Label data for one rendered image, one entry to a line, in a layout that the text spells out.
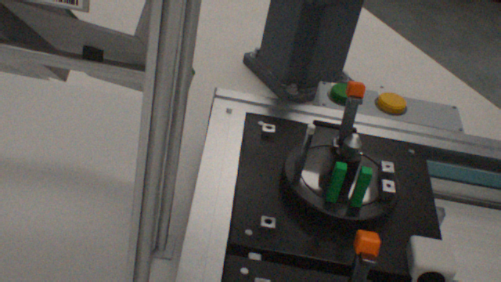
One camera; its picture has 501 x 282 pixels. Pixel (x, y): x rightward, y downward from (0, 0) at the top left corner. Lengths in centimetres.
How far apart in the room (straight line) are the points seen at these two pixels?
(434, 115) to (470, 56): 237
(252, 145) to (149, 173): 32
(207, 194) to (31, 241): 22
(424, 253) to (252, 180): 21
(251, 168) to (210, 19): 56
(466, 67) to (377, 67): 200
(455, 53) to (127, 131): 252
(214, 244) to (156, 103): 27
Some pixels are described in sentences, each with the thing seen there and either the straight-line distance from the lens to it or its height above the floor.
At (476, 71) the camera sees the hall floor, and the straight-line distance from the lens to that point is 331.
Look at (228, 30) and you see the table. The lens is 133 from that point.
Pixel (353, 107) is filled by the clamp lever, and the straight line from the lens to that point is 85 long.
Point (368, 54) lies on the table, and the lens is 136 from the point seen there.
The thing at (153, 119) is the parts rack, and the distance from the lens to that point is 53.
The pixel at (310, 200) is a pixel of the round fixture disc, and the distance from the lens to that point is 79.
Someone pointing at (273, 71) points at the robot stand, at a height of 89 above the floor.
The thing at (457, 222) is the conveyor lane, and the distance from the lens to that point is 95.
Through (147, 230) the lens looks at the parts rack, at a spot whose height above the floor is 107.
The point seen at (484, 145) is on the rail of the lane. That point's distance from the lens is 103.
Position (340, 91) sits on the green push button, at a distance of 101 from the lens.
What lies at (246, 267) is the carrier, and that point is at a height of 97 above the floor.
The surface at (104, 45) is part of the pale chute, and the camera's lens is 69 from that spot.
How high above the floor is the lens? 151
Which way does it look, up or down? 37 degrees down
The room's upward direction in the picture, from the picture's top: 12 degrees clockwise
